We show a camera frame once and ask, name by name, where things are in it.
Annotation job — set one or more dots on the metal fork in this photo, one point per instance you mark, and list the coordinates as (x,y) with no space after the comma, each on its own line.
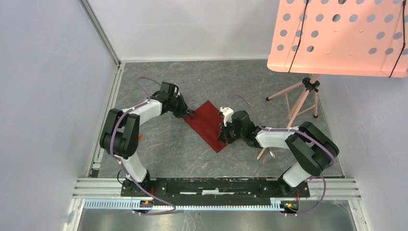
(271,153)

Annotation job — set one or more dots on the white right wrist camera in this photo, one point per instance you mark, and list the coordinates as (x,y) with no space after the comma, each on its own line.
(226,113)

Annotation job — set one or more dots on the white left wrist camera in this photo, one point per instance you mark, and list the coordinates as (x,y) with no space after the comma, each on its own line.
(177,92)

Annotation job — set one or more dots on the aluminium frame rail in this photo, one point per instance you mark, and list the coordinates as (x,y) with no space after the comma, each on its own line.
(88,9)

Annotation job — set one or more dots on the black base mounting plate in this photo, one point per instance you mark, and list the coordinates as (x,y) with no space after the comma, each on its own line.
(214,191)

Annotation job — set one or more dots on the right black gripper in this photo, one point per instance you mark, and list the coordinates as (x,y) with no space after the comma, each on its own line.
(223,136)

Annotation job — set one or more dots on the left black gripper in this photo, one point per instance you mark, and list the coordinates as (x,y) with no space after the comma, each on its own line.
(184,111)

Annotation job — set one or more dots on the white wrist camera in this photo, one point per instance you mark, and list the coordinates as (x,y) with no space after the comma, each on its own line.
(177,92)
(226,113)

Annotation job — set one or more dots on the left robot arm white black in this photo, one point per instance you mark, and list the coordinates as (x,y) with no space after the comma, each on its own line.
(120,133)

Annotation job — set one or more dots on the white slotted cable duct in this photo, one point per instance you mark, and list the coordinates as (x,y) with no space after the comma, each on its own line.
(137,204)

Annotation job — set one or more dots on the wooden handled spoon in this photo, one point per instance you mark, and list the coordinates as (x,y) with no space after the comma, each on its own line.
(261,153)

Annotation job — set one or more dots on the pink perforated stand tray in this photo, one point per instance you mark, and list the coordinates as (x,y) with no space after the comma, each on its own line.
(341,37)

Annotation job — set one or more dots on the pink tripod stand legs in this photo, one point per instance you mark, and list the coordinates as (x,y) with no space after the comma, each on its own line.
(311,85)

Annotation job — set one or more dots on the dark red cloth napkin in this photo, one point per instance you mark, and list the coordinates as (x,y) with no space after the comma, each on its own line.
(206,123)

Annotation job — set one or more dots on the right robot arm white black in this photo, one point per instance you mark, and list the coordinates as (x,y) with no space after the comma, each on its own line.
(313,150)

